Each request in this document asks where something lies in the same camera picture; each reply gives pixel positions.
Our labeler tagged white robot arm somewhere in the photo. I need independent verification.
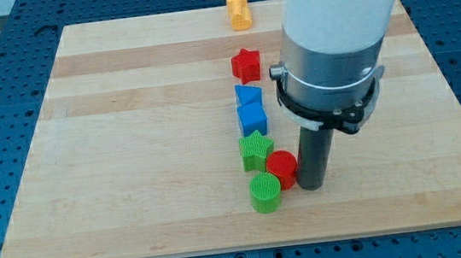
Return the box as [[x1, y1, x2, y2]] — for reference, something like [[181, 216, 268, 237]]
[[281, 0, 394, 111]]

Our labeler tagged green star block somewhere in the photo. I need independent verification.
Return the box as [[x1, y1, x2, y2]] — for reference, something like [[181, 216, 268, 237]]
[[239, 131, 274, 172]]

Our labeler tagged red star block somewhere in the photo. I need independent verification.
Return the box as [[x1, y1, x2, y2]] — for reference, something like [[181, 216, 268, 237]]
[[231, 49, 261, 85]]

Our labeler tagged blue cube block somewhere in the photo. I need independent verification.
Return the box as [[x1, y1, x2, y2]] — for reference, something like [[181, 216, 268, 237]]
[[236, 103, 268, 137]]

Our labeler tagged blue triangle block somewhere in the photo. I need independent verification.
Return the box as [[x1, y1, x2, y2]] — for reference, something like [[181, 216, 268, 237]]
[[234, 85, 263, 106]]

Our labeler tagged red cylinder block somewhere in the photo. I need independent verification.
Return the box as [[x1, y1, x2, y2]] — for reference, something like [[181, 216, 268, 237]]
[[266, 150, 297, 191]]

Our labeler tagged green cylinder block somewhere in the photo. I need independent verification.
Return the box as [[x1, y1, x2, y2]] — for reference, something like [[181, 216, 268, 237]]
[[248, 173, 282, 214]]

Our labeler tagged dark grey cylindrical pointer tool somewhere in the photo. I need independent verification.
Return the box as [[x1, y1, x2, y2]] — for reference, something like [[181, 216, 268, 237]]
[[296, 127, 334, 191]]

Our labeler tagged wooden board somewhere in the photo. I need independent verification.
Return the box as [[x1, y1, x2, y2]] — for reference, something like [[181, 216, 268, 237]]
[[0, 0, 461, 258]]

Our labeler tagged yellow cylinder block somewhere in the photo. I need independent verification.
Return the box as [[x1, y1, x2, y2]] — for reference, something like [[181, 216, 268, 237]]
[[229, 6, 253, 32]]

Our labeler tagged yellow hexagon block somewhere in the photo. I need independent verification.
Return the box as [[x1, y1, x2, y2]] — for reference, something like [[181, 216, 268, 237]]
[[225, 0, 248, 17]]

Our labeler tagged black and white clamp ring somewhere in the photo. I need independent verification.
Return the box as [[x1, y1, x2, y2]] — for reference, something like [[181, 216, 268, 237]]
[[268, 52, 392, 144]]

